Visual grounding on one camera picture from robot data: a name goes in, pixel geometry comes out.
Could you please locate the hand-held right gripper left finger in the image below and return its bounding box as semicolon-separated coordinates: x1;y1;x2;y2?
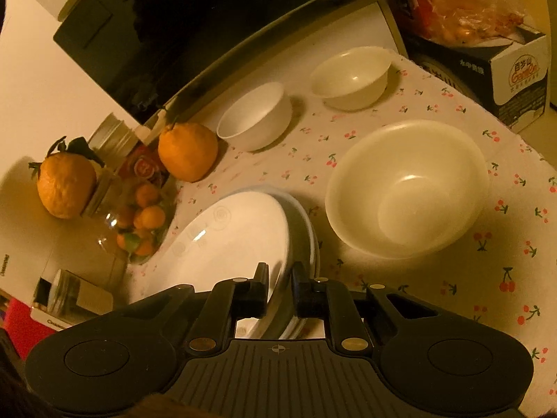
109;262;269;355

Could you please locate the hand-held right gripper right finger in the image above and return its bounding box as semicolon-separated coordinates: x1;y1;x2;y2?
291;262;445;355

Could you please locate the white swirl-pattern plate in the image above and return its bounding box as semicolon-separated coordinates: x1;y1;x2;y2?
128;190;291;339

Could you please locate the large cream bowl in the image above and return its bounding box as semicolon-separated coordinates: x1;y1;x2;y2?
324;119;491;260

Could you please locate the small white bowl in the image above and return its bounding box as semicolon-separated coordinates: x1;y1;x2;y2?
216;81;292;153

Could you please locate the medium cream bowl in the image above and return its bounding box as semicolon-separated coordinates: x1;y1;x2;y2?
309;46;393;112

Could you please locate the pile of kumquats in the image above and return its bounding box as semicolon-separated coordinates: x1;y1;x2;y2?
114;182;168;258

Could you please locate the cherry print tablecloth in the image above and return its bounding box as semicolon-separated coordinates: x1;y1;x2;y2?
125;50;557;401

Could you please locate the red label jar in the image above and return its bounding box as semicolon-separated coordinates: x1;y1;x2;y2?
117;145;173;184

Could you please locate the clear glass jar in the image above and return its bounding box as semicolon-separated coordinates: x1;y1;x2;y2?
80;169;175;266

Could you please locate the dark jar with metal lid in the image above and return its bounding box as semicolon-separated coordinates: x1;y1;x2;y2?
32;269;115;315

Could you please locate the white rectangular device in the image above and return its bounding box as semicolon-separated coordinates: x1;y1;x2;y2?
30;305;93;332

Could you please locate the jar with ribbed metal lid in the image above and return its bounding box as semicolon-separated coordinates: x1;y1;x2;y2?
89;113;139;160

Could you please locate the large orange with leaves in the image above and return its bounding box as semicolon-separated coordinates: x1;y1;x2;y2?
28;136;106;220

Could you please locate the white kitchen appliance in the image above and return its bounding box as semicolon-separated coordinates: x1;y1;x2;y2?
0;157;128;297

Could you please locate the red container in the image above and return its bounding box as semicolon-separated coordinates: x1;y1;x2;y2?
6;297;58;358

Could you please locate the black microwave oven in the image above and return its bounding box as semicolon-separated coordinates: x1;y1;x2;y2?
52;0;391;125

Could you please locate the black and white cardboard box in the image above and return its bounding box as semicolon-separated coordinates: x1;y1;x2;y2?
393;21;550;134

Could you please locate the plastic bag of oranges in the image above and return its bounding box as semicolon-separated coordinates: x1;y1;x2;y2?
413;0;543;49

